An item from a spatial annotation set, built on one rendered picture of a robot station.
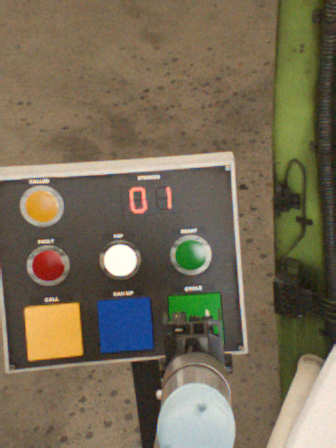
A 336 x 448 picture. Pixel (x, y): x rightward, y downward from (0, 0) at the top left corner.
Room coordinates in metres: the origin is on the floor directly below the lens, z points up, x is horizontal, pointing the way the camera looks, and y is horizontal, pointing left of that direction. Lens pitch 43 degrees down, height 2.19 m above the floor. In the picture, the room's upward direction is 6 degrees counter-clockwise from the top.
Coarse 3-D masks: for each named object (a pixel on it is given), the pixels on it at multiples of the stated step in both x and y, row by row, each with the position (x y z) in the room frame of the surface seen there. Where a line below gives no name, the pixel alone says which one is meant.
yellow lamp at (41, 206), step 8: (40, 192) 1.21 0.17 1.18; (32, 200) 1.20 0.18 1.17; (40, 200) 1.20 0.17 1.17; (48, 200) 1.20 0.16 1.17; (56, 200) 1.20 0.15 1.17; (32, 208) 1.20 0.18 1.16; (40, 208) 1.20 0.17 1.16; (48, 208) 1.20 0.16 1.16; (56, 208) 1.19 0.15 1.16; (32, 216) 1.19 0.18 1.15; (40, 216) 1.19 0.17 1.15; (48, 216) 1.19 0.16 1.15
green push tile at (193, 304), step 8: (168, 296) 1.12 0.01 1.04; (176, 296) 1.12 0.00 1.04; (184, 296) 1.11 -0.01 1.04; (192, 296) 1.11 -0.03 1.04; (200, 296) 1.11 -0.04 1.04; (208, 296) 1.11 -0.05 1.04; (216, 296) 1.11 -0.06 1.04; (168, 304) 1.11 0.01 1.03; (176, 304) 1.11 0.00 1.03; (184, 304) 1.11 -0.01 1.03; (192, 304) 1.11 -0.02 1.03; (200, 304) 1.10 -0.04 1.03; (208, 304) 1.10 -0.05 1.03; (216, 304) 1.10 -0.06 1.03; (176, 312) 1.10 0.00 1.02; (192, 312) 1.10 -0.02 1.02; (200, 312) 1.10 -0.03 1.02; (216, 312) 1.10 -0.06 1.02; (200, 320) 1.09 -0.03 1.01; (216, 328) 1.09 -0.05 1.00
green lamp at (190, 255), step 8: (192, 240) 1.16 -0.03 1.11; (184, 248) 1.15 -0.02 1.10; (192, 248) 1.15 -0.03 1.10; (200, 248) 1.15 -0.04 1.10; (176, 256) 1.15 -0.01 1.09; (184, 256) 1.14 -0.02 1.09; (192, 256) 1.14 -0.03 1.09; (200, 256) 1.14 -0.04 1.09; (184, 264) 1.14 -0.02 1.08; (192, 264) 1.14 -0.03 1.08; (200, 264) 1.14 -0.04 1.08
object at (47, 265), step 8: (40, 256) 1.16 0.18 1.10; (48, 256) 1.16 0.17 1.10; (56, 256) 1.16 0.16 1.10; (32, 264) 1.16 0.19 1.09; (40, 264) 1.16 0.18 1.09; (48, 264) 1.16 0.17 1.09; (56, 264) 1.15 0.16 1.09; (64, 264) 1.15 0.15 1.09; (40, 272) 1.15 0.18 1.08; (48, 272) 1.15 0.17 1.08; (56, 272) 1.15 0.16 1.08; (48, 280) 1.15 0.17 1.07
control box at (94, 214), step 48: (0, 192) 1.21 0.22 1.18; (48, 192) 1.21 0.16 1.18; (96, 192) 1.20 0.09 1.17; (192, 192) 1.19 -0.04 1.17; (0, 240) 1.18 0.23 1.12; (48, 240) 1.18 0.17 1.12; (96, 240) 1.17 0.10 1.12; (144, 240) 1.16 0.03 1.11; (0, 288) 1.15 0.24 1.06; (48, 288) 1.14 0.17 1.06; (96, 288) 1.14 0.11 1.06; (144, 288) 1.13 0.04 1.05; (192, 288) 1.12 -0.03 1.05; (240, 288) 1.12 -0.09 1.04; (96, 336) 1.10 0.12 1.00; (240, 336) 1.08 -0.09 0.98
